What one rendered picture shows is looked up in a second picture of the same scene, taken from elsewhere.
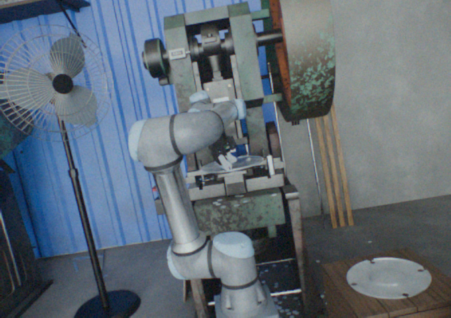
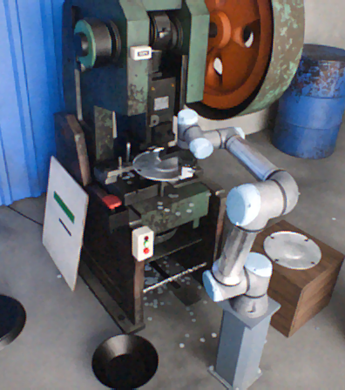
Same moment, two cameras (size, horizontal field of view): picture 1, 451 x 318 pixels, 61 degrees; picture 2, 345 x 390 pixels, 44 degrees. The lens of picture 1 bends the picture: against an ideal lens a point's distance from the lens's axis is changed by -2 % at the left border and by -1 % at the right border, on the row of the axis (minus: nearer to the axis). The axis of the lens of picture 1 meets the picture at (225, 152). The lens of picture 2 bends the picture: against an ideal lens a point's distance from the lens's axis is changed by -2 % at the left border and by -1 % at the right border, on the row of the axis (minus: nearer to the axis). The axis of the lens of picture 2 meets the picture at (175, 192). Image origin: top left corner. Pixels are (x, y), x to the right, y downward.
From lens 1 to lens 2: 1.31 m
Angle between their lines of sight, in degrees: 44
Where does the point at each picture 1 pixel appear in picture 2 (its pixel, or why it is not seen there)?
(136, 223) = not seen: outside the picture
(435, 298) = (330, 262)
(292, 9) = (280, 41)
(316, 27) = (290, 58)
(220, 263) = (256, 283)
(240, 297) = (261, 302)
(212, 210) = (155, 215)
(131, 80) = not seen: outside the picture
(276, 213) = (202, 207)
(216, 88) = (159, 87)
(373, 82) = not seen: hidden behind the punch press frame
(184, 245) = (236, 278)
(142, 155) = (253, 222)
